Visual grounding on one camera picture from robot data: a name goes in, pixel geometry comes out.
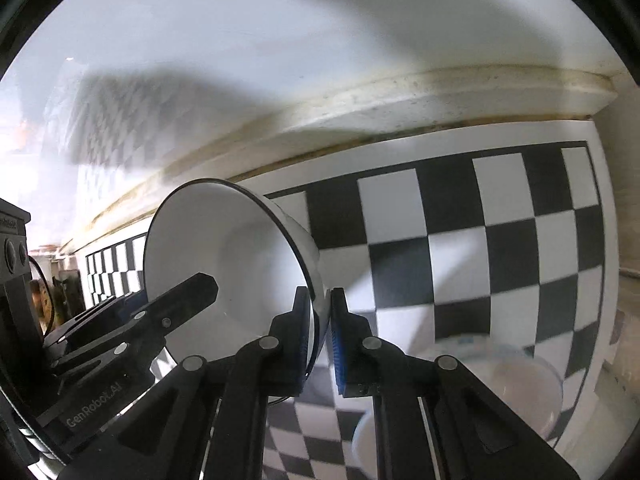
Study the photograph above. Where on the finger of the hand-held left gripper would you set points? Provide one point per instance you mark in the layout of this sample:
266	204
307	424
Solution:
125	305
192	290

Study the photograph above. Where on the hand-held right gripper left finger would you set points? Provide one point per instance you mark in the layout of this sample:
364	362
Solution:
301	345

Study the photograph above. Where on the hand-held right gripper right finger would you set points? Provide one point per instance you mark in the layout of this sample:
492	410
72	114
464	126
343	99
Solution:
341	355

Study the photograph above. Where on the white bowl with dark rim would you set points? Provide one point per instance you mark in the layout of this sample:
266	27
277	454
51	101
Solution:
225	260

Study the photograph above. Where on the black and white checkered cloth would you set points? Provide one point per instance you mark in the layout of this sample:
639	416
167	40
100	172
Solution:
450	260

